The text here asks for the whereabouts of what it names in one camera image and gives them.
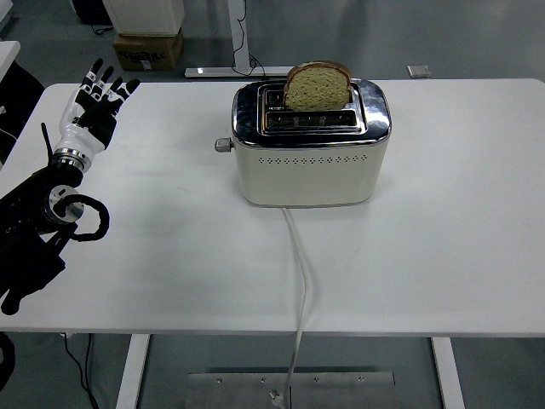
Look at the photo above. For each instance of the white table leg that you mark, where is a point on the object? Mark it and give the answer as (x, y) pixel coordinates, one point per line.
(447, 375)
(132, 375)

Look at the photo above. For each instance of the white side table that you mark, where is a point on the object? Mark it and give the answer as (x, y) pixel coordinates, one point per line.
(7, 57)

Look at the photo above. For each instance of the white desk stand with foot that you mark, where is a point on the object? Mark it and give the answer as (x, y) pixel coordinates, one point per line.
(238, 34)

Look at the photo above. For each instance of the grey floor socket plate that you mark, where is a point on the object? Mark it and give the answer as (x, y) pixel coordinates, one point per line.
(419, 71)

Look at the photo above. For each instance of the black object on floor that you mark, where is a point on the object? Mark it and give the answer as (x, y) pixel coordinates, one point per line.
(91, 10)

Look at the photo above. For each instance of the white box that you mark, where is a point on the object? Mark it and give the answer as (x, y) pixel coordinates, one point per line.
(145, 17)

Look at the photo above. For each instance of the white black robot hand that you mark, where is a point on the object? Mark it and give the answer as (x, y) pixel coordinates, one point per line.
(78, 136)

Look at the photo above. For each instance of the brown cardboard box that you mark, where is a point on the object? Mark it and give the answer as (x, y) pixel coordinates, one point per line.
(147, 51)

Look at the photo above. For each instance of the cream chrome two-slot toaster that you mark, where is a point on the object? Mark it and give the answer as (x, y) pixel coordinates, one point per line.
(306, 179)

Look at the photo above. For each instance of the grey metal plate with screws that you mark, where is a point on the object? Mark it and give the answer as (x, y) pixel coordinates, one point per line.
(238, 392)

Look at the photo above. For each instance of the brown bread slice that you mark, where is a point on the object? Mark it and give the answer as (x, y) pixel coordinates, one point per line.
(317, 89)

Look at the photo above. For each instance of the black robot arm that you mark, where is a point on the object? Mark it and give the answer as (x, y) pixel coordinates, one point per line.
(25, 255)

